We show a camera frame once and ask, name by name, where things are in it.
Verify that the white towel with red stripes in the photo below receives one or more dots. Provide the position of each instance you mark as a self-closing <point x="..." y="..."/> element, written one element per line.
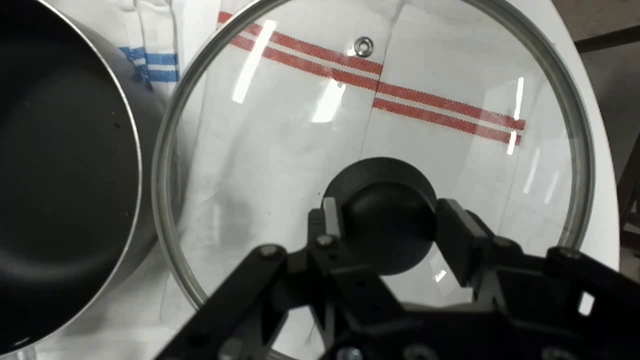
<point x="433" y="112"/>

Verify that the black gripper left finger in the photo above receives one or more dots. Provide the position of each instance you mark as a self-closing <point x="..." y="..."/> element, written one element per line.
<point x="330" y="218"/>

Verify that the black cooking pot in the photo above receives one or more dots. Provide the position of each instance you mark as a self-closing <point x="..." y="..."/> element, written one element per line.
<point x="60" y="166"/>

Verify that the glass lid with black knob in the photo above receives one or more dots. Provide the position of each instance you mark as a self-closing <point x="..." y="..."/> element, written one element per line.
<point x="387" y="193"/>

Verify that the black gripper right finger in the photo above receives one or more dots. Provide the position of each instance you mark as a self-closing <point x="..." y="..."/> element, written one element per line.
<point x="467" y="240"/>

